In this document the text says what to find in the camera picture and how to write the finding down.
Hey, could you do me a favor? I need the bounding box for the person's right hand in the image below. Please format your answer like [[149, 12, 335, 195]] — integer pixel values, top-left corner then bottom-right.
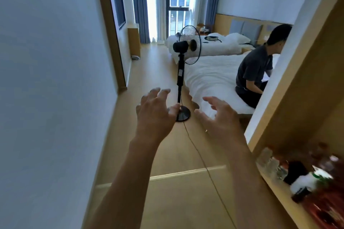
[[194, 96, 247, 147]]

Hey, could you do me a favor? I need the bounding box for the person's left hand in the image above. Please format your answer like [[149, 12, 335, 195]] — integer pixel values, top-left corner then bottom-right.
[[133, 88, 181, 143]]

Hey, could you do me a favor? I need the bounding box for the person's right forearm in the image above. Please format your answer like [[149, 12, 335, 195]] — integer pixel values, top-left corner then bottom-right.
[[227, 140, 299, 229]]

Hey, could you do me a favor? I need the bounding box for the person's left forearm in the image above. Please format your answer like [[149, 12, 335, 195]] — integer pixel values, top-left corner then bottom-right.
[[86, 137, 162, 229]]

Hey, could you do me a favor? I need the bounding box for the black standing fan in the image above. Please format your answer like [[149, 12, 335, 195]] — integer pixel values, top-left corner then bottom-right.
[[168, 25, 202, 122]]

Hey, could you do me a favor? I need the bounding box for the wooden desk partition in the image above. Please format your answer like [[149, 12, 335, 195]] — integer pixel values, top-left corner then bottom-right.
[[127, 23, 141, 58]]

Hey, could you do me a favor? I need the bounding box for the small dark bottle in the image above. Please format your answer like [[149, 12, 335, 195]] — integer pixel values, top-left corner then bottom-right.
[[283, 161, 308, 185]]

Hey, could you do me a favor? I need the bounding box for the white spray bottle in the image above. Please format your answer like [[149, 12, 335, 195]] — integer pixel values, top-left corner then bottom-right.
[[290, 166, 334, 203]]

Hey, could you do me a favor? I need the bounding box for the wooden headboard panel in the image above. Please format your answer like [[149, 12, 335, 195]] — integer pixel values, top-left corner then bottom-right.
[[214, 13, 293, 47]]

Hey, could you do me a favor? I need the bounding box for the wooden chair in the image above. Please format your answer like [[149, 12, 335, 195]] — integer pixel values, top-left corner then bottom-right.
[[196, 23, 213, 36]]

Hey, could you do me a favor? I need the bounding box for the red box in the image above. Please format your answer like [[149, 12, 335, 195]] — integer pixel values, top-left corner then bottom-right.
[[301, 143, 344, 229]]

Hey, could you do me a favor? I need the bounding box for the black fan cable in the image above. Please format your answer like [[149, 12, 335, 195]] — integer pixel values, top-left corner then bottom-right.
[[181, 94, 237, 229]]

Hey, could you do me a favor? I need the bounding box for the wooden television wall panel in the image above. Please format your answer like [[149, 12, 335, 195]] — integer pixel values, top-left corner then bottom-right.
[[93, 0, 132, 90]]

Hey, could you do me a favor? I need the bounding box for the black wall television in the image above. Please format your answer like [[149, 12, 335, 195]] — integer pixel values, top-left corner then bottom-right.
[[109, 0, 127, 30]]

